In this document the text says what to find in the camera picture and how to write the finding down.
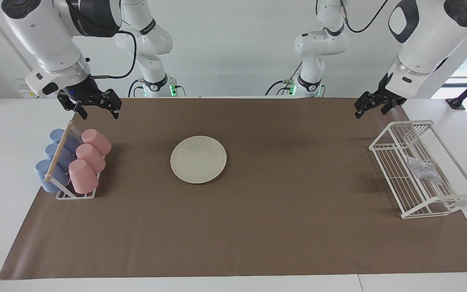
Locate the white wire dish rack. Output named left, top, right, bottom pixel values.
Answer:
left=369, top=120, right=467, bottom=219

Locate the white power outlet box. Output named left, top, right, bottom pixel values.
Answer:
left=18, top=78, right=39, bottom=99

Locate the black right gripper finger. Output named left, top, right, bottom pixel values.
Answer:
left=73, top=101, right=89, bottom=120
left=109, top=88, right=123, bottom=120

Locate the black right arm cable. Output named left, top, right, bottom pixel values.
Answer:
left=90, top=30, right=137, bottom=79

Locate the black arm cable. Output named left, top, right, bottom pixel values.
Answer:
left=90, top=30, right=137, bottom=79
left=341, top=0, right=390, bottom=33

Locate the brown table mat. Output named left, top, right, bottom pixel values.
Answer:
left=0, top=97, right=467, bottom=280

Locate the black right base cable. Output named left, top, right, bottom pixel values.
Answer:
left=128, top=79, right=145, bottom=98

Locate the black base cable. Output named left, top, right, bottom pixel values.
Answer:
left=128, top=79, right=145, bottom=98
left=264, top=80, right=297, bottom=97

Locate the cup rack with wooden bar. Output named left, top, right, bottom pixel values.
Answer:
left=44, top=120, right=106, bottom=200

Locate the blue plastic cup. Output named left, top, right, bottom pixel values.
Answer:
left=49, top=129, right=81, bottom=154
left=35, top=159, right=70, bottom=193
left=45, top=143, right=76, bottom=171

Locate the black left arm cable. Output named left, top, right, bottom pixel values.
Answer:
left=341, top=0, right=390, bottom=33

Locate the pink plastic cup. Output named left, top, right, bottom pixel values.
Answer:
left=69, top=159, right=99, bottom=194
left=81, top=129, right=112, bottom=157
left=76, top=144, right=106, bottom=174

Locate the black left base cable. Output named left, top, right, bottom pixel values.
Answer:
left=264, top=80, right=297, bottom=97

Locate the round cream plate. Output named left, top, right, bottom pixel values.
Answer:
left=170, top=135, right=227, bottom=184

